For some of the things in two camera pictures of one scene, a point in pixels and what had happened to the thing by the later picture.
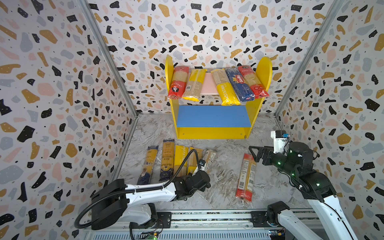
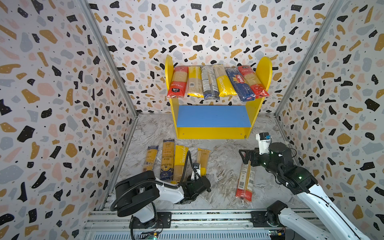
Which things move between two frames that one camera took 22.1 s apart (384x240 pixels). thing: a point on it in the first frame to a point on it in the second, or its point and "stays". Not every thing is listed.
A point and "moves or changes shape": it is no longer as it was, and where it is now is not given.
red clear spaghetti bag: x=245 y=184 stays
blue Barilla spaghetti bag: x=241 y=85 stays
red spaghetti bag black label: x=178 y=81 stays
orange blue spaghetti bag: x=167 y=171 stays
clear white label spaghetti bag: x=210 y=156 to x=210 y=86
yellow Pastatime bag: x=227 y=94 moves or changes shape
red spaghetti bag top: x=250 y=76 stays
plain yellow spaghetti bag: x=193 y=89 moves or changes shape
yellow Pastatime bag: x=192 y=164 to x=202 y=158
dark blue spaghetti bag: x=145 y=177 stays
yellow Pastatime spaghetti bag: x=181 y=152 stays
